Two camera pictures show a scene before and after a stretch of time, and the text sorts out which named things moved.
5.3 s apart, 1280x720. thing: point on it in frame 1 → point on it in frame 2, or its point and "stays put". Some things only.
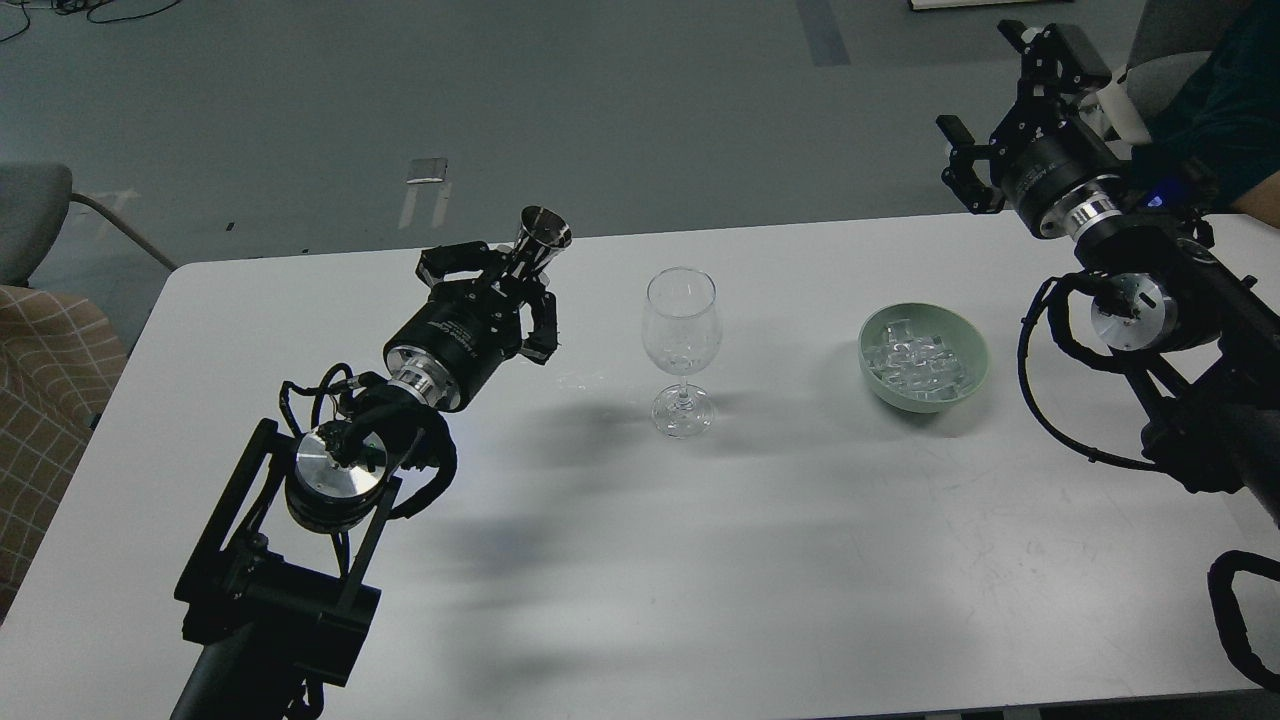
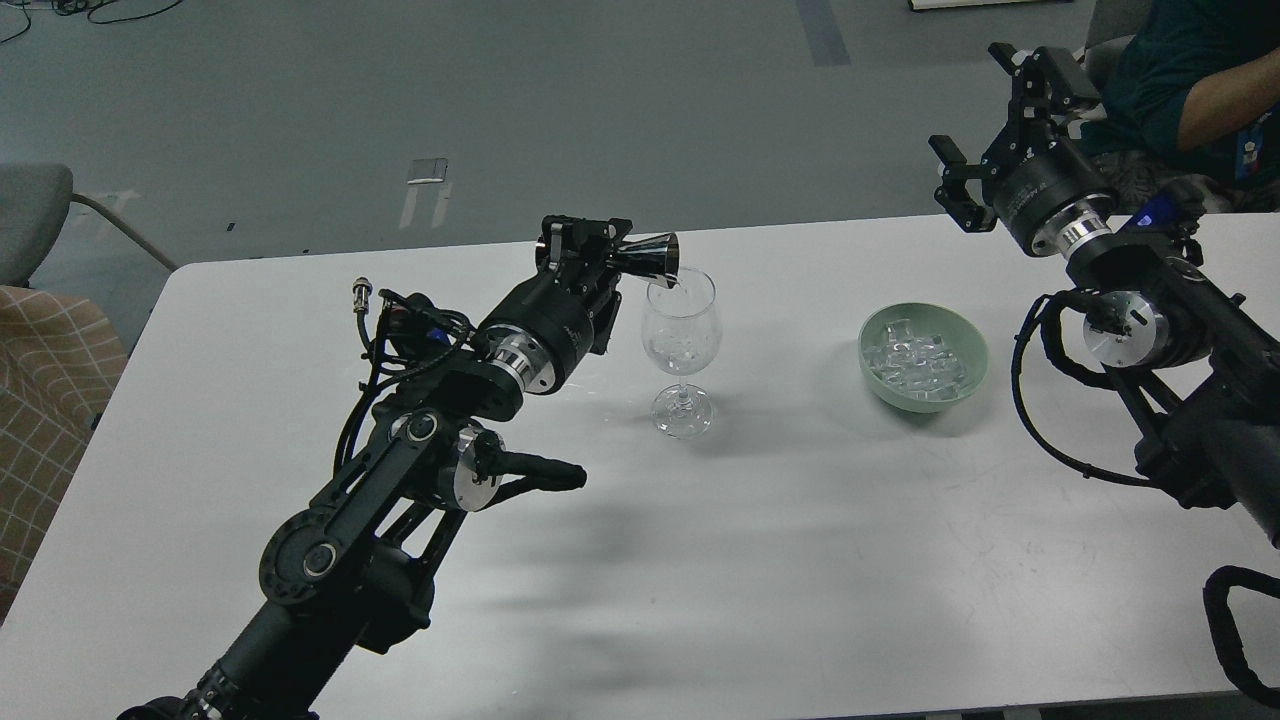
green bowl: x=922 y=358 stays put
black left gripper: x=455 y=343 → x=541 y=336
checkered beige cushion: x=60 y=360 stays put
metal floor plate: x=428 y=170 stays put
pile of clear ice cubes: x=913 y=362 stays put
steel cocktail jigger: x=542 y=236 → x=657 y=256
